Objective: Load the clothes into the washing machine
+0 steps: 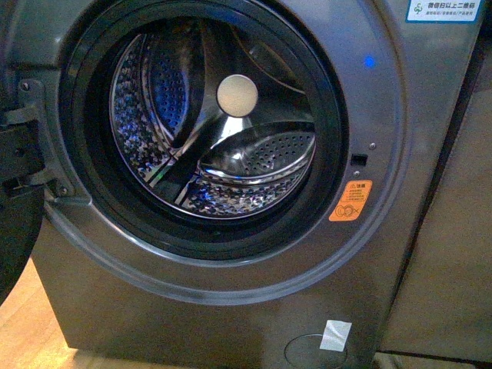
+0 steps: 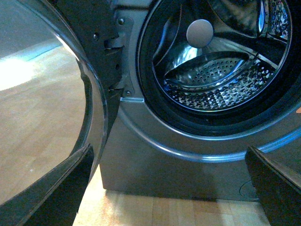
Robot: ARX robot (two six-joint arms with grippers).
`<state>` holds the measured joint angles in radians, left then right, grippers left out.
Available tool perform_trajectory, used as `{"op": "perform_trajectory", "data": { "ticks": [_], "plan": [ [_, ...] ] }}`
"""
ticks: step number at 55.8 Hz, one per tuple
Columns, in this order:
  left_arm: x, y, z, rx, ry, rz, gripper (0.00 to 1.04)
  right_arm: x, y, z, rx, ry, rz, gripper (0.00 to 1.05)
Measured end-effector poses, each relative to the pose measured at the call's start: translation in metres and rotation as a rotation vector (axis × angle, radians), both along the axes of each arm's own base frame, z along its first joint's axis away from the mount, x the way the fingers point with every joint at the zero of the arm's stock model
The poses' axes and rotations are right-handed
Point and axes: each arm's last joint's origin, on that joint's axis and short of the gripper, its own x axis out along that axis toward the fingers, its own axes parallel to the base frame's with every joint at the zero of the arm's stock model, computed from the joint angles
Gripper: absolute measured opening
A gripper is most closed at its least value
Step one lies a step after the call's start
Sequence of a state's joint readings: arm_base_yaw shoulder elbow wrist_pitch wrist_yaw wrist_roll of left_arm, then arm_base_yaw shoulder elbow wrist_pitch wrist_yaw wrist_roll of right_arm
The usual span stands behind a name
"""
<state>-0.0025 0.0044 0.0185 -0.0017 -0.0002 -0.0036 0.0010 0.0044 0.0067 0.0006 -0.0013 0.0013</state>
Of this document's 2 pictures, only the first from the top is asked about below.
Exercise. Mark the grey front-load washing machine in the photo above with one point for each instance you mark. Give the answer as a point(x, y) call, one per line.
point(194, 151)

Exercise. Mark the black washing machine door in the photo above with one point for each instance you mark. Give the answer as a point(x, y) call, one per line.
point(22, 196)

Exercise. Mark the orange warning sticker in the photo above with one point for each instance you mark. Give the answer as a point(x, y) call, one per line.
point(352, 201)

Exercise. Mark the white tape strip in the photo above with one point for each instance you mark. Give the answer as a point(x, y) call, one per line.
point(335, 335)

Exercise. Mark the grey cabinet beside washer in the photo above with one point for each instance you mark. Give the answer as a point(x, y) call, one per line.
point(443, 303)

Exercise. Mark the white blue info label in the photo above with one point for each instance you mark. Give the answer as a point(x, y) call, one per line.
point(443, 11)

